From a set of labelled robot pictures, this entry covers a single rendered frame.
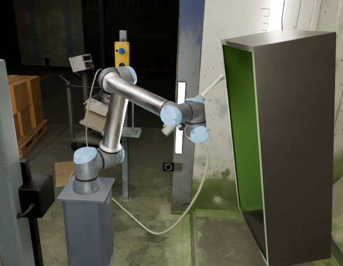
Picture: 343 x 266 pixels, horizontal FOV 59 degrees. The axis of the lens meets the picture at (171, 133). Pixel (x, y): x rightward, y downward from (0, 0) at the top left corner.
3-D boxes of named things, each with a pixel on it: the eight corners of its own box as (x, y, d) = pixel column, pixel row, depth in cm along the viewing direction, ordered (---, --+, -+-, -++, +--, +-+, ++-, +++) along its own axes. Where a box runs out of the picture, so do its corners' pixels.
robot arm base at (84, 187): (68, 194, 196) (67, 180, 192) (77, 180, 214) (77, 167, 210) (97, 195, 195) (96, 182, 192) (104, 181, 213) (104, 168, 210)
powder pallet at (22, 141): (-1, 127, 493) (-3, 119, 488) (49, 127, 501) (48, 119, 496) (-44, 158, 381) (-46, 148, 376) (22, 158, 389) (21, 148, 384)
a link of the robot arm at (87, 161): (70, 173, 201) (68, 150, 195) (92, 166, 213) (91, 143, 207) (82, 182, 191) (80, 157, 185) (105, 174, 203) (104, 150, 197)
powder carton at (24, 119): (11, 127, 452) (7, 104, 439) (31, 127, 455) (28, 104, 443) (1, 136, 416) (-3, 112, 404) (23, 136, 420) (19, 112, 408)
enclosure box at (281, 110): (285, 198, 222) (278, 29, 181) (331, 258, 166) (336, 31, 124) (238, 207, 222) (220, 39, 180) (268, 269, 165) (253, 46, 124)
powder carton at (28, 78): (22, 98, 477) (19, 75, 465) (41, 98, 479) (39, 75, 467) (12, 104, 441) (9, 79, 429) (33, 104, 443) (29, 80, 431)
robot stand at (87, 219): (64, 276, 212) (56, 198, 190) (78, 246, 241) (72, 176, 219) (108, 279, 212) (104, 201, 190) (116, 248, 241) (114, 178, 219)
